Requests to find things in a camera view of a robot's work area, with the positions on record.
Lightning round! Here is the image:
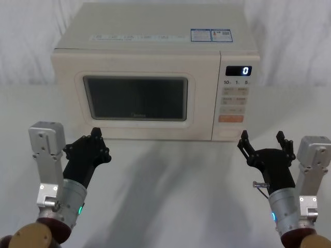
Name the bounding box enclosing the white curtain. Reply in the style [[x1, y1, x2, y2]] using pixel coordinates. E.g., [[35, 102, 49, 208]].
[[0, 0, 331, 87]]

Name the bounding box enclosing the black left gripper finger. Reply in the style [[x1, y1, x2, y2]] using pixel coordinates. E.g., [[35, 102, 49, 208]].
[[96, 127, 113, 163], [63, 127, 98, 160]]

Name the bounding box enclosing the thin dark cable silver plug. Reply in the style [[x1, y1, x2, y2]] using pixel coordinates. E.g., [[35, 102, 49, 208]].
[[252, 181, 270, 200]]

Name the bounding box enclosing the white table cloth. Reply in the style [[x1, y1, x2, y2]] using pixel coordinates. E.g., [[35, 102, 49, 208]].
[[0, 82, 331, 248]]

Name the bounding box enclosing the oven control panel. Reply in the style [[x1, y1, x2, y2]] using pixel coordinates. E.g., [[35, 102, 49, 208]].
[[212, 50, 260, 142]]

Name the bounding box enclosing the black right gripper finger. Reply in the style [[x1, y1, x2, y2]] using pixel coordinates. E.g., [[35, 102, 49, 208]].
[[275, 130, 296, 162], [237, 130, 261, 166]]

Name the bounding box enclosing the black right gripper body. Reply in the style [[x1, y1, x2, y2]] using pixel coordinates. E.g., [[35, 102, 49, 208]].
[[246, 147, 296, 195]]

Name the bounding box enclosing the cream microwave oven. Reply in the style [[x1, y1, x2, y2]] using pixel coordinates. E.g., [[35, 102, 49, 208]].
[[50, 2, 261, 143]]

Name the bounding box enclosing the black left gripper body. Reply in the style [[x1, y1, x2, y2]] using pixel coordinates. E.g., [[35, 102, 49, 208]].
[[63, 141, 104, 192]]

